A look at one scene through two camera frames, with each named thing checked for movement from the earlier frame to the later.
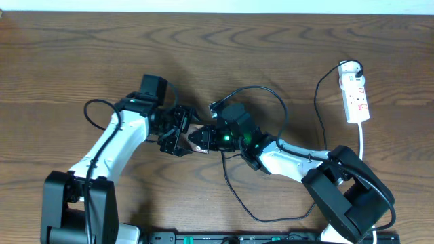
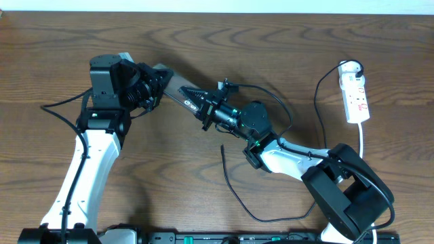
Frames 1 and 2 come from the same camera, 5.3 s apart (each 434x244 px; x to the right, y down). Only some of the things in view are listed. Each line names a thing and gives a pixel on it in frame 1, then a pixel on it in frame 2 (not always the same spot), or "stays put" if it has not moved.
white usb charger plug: (348, 66) stays put
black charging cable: (323, 135) stays put
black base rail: (254, 238) stays put
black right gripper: (209, 132) → (207, 102)
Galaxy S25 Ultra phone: (184, 140) → (173, 91)
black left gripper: (185, 114) → (159, 82)
